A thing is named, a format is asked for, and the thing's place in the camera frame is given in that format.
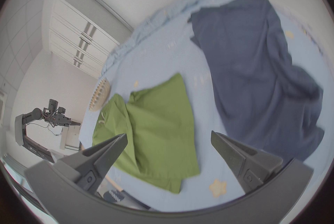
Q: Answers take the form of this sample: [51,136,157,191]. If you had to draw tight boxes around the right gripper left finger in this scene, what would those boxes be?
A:
[56,133,128,194]

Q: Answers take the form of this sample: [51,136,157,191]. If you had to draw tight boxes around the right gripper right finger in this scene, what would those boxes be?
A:
[210,130,283,196]

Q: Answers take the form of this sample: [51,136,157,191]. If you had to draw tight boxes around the green shorts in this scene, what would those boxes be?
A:
[92,73,200,194]

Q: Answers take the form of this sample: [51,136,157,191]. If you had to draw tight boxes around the round woven basket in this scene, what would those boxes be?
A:
[88,78,112,113]

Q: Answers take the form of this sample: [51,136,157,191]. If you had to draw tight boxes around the dark blue garment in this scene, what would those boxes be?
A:
[188,0,325,163]

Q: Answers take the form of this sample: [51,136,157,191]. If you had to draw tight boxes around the small white cabinet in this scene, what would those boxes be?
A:
[59,126,81,152]

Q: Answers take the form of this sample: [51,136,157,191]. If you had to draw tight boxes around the white wardrobe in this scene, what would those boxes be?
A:
[49,0,134,80]

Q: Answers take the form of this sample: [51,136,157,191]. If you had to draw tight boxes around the pale blue quilt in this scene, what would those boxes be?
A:
[100,0,240,74]

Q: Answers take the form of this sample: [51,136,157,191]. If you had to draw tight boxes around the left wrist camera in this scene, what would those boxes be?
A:
[48,99,66,114]

